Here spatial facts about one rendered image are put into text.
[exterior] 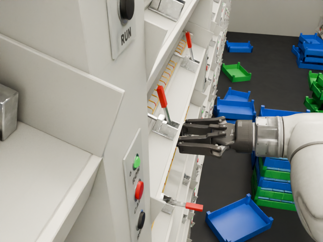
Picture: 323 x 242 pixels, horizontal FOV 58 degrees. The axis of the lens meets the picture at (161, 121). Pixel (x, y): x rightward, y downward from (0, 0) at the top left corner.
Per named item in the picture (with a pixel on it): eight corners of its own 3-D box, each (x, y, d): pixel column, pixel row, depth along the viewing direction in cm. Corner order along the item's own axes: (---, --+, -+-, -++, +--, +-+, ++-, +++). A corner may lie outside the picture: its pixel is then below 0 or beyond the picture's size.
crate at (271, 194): (302, 178, 181) (306, 168, 177) (309, 204, 165) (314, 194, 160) (253, 171, 186) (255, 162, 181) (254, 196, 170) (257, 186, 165)
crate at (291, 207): (299, 187, 186) (302, 178, 181) (305, 212, 170) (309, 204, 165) (250, 180, 191) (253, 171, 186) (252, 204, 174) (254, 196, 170)
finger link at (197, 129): (226, 128, 66) (227, 124, 67) (180, 123, 71) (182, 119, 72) (226, 141, 68) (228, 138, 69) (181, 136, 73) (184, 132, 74)
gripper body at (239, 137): (253, 112, 66) (212, 112, 69) (254, 134, 60) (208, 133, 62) (253, 138, 70) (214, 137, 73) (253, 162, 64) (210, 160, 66)
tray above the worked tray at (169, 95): (199, 61, 87) (221, 18, 79) (140, 242, 39) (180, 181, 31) (137, 32, 87) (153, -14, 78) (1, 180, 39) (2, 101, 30)
